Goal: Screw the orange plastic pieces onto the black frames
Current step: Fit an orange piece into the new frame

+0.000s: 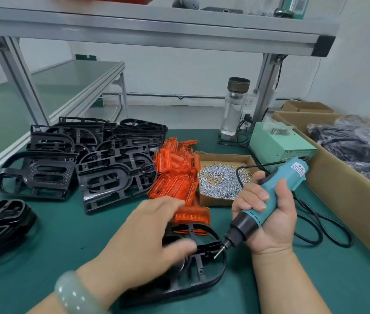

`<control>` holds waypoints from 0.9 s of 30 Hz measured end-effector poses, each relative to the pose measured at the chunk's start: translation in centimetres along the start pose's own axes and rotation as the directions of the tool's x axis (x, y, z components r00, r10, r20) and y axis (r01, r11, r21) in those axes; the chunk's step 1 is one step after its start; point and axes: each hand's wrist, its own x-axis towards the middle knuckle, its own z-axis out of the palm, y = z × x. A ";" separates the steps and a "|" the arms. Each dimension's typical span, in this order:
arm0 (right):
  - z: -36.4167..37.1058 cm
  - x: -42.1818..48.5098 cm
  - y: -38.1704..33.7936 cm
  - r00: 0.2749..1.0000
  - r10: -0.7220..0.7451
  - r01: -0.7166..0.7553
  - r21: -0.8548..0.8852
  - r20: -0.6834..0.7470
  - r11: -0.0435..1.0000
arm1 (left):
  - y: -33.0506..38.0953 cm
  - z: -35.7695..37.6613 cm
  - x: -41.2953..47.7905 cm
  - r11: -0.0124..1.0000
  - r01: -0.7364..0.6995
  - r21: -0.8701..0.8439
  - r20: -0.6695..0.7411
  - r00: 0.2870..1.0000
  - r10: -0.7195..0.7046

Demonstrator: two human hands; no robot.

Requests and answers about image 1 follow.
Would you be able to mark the person's right hand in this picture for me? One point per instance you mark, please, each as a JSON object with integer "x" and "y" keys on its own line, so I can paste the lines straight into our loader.
{"x": 276, "y": 228}

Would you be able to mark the person's left hand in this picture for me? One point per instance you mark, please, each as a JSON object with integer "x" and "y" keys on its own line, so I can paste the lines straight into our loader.
{"x": 129, "y": 251}

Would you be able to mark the person's right thumb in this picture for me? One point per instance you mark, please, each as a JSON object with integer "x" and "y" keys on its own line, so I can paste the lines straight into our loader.
{"x": 283, "y": 196}

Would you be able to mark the person's right little finger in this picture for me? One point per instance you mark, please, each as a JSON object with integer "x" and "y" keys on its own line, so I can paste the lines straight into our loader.
{"x": 242, "y": 215}

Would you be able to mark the person's right middle finger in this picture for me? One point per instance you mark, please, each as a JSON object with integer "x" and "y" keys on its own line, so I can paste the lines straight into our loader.
{"x": 257, "y": 192}

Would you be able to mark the person's left thumb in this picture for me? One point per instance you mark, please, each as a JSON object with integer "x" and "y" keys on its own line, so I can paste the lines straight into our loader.
{"x": 180, "y": 253}

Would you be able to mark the teal electric screwdriver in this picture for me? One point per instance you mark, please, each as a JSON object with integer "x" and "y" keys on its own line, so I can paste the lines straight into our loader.
{"x": 287, "y": 170}

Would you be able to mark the black plastic pedal frame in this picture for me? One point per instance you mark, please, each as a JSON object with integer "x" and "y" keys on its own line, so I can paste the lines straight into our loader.
{"x": 204, "y": 276}

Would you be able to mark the person's right forearm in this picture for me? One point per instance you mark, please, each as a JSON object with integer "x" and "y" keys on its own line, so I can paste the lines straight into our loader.
{"x": 286, "y": 284}

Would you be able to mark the person's left forearm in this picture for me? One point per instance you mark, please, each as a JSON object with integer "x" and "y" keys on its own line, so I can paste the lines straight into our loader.
{"x": 83, "y": 300}

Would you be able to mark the shallow cardboard screw tray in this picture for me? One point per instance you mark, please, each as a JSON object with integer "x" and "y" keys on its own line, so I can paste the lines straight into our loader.
{"x": 219, "y": 201}

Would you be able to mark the orange reflector piece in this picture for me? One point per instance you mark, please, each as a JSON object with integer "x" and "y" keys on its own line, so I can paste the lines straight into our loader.
{"x": 194, "y": 217}

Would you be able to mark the heap of silver screws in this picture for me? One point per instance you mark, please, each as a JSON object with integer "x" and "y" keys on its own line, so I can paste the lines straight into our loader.
{"x": 219, "y": 178}

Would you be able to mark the pale green power supply box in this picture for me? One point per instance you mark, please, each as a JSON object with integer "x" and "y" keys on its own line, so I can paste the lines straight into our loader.
{"x": 276, "y": 148}

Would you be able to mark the large cardboard box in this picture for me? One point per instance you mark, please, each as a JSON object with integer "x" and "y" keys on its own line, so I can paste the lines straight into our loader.
{"x": 345, "y": 199}

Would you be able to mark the clear bag of metal parts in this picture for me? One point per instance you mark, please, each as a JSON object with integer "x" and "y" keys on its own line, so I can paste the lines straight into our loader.
{"x": 279, "y": 130}

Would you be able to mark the pile of orange reflectors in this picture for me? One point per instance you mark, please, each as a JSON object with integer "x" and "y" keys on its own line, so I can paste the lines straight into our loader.
{"x": 175, "y": 173}

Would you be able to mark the heap of black bagged parts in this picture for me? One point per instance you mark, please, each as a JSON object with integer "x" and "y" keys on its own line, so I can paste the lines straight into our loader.
{"x": 351, "y": 140}

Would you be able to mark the clear glass water bottle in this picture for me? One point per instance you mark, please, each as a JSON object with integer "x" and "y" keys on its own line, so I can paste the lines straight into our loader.
{"x": 234, "y": 107}

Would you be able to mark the small cardboard box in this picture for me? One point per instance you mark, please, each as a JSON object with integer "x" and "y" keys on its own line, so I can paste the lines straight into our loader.
{"x": 307, "y": 107}

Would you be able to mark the pile of black plastic frames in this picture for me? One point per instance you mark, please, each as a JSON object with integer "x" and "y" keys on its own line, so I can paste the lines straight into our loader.
{"x": 106, "y": 166}

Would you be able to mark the flat black device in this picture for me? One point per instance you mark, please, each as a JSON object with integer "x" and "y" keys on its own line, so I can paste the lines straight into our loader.
{"x": 222, "y": 10}

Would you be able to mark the green and clear bottle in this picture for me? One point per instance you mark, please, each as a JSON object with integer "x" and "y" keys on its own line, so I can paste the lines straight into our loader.
{"x": 294, "y": 6}

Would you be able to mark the grey round object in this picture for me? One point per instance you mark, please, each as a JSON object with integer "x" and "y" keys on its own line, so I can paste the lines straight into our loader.
{"x": 186, "y": 2}

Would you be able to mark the green topped neighbouring workbench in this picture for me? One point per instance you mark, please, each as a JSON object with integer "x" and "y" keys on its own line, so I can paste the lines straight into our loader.
{"x": 57, "y": 84}

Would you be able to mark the white wall power socket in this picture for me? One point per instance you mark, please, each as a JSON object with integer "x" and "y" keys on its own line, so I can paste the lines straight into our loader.
{"x": 250, "y": 102}

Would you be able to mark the grey wall pipe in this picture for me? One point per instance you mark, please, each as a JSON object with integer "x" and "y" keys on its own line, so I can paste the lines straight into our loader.
{"x": 171, "y": 95}

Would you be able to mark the aluminium workbench shelf frame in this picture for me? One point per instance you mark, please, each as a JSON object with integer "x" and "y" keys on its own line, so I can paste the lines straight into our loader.
{"x": 139, "y": 29}

